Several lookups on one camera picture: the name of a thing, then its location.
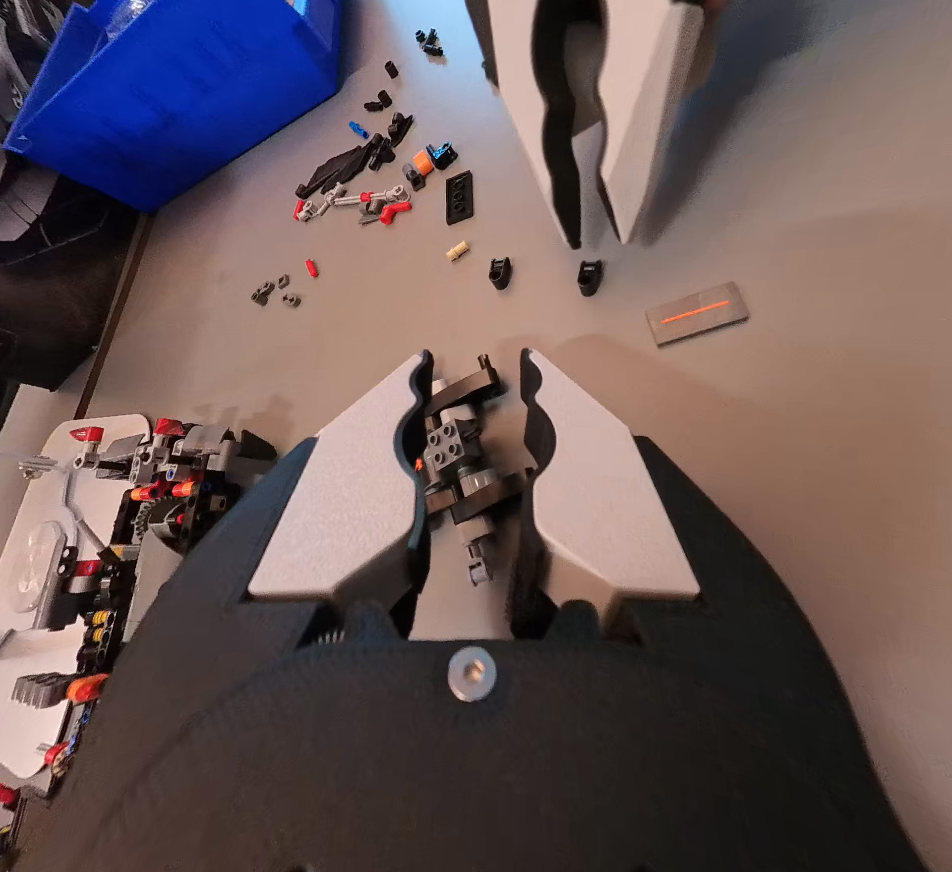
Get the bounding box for blue storage bin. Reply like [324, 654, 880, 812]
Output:
[3, 0, 347, 213]

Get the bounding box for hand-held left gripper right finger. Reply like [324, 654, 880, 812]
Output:
[508, 347, 702, 639]

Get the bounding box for lego car chassis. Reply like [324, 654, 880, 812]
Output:
[0, 420, 278, 836]

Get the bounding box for black lego plate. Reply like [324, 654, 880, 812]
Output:
[445, 172, 477, 226]

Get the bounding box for dark lego tile red stripe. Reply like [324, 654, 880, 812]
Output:
[646, 282, 750, 347]

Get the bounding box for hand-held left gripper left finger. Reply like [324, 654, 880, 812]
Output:
[247, 349, 434, 639]

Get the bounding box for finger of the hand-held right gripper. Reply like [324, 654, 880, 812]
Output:
[479, 0, 596, 250]
[565, 0, 706, 246]

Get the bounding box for scattered lego pieces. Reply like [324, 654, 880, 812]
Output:
[292, 28, 458, 228]

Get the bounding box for black grey lego subassembly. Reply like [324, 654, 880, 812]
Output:
[416, 353, 536, 586]

